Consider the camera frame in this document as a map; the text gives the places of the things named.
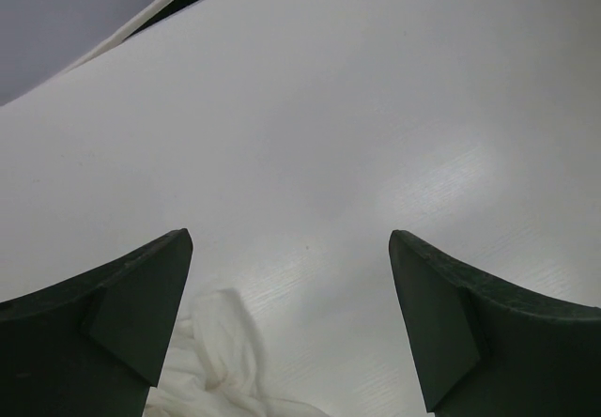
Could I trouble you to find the white skirt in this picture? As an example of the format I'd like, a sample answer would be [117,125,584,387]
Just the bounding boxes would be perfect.
[143,289,325,416]

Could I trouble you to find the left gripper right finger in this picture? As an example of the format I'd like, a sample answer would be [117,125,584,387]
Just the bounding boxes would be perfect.
[389,230,600,416]

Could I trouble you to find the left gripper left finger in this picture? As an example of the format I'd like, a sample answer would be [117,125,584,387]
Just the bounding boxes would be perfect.
[1,228,192,417]

